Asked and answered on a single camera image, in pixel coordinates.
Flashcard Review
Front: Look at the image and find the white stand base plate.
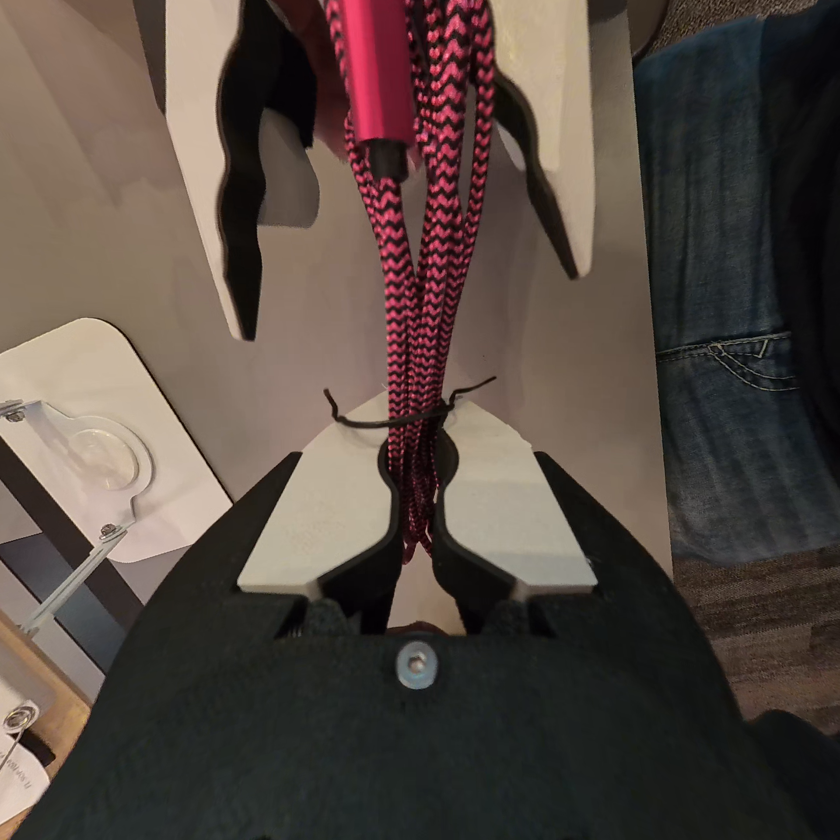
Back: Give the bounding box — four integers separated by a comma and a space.
0, 318, 235, 565

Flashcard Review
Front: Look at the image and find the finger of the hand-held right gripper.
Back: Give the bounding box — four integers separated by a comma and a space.
164, 0, 325, 342
493, 0, 599, 282

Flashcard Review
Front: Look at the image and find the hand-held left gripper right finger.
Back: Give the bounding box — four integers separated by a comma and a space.
434, 394, 601, 602

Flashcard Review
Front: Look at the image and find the red braided usb cable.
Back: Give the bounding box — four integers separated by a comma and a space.
326, 0, 497, 565

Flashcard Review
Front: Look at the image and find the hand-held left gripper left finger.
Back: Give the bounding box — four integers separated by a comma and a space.
237, 390, 401, 598

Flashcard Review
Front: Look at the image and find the black twist tie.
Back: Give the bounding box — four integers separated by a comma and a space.
325, 377, 500, 431

